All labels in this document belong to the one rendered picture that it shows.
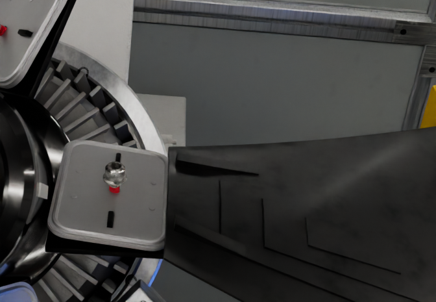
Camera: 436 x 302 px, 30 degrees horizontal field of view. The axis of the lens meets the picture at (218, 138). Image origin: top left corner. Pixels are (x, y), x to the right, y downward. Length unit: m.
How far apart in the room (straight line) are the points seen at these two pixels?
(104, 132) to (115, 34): 0.15
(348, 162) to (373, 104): 0.77
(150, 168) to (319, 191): 0.10
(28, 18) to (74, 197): 0.10
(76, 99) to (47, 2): 0.12
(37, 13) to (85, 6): 0.25
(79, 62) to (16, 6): 0.18
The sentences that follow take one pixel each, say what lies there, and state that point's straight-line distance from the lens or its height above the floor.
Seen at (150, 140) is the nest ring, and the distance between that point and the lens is 0.65.
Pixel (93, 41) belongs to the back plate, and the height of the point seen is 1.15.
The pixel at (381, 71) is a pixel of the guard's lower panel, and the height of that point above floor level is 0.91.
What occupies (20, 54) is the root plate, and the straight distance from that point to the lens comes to 0.46.
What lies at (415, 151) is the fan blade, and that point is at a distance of 0.55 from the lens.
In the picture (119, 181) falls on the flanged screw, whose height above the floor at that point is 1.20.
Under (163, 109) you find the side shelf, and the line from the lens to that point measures 1.17.
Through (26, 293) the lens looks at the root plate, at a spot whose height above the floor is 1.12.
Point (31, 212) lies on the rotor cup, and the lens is 0.41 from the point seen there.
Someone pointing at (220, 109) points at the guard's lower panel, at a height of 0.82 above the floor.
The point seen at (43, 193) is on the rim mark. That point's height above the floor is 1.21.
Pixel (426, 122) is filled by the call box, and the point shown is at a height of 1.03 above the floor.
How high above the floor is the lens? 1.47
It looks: 33 degrees down
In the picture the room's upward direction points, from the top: 7 degrees clockwise
